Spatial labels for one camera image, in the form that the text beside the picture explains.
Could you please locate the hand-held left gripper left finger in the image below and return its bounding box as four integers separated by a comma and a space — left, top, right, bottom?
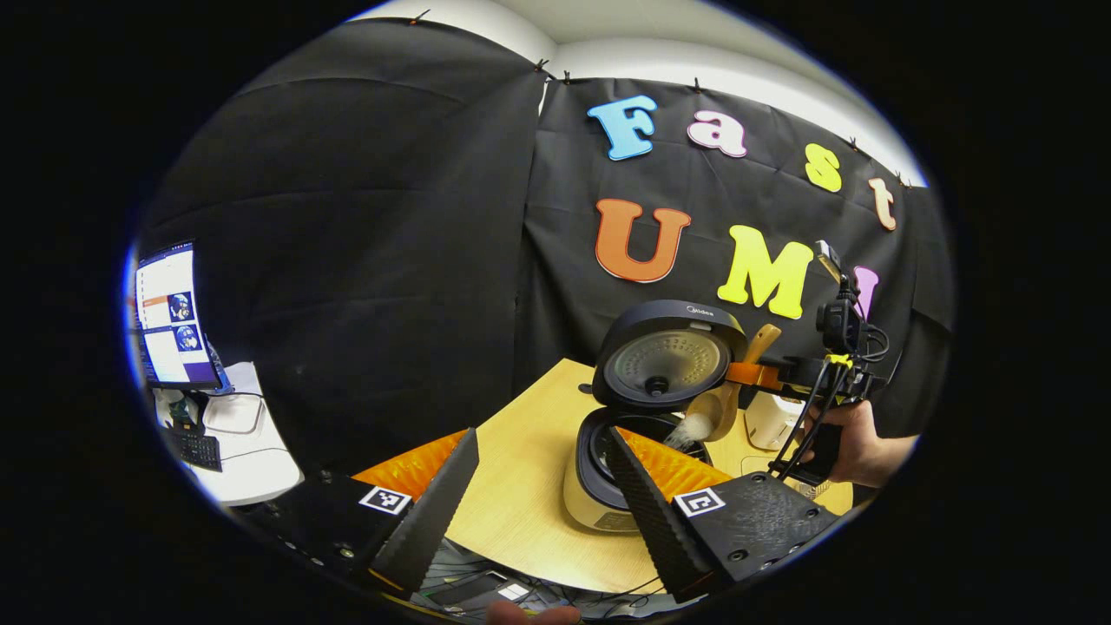
239, 427, 480, 595

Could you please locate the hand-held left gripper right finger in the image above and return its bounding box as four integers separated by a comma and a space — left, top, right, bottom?
605, 425, 841, 602

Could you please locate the wooden spoon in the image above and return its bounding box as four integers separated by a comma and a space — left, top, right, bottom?
686, 324, 782, 444

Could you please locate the white rice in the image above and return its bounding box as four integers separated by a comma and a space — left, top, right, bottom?
664, 412, 714, 452

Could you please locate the grey rice cooker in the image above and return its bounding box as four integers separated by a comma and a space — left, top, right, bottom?
562, 299, 749, 533

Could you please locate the white toaster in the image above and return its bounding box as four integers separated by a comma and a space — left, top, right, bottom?
745, 391, 808, 452

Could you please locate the white desk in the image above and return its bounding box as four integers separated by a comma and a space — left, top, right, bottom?
152, 360, 305, 509

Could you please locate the black keyboard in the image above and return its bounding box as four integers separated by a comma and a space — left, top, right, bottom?
165, 425, 224, 474

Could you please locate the computer monitor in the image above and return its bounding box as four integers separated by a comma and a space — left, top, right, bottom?
130, 240, 225, 390

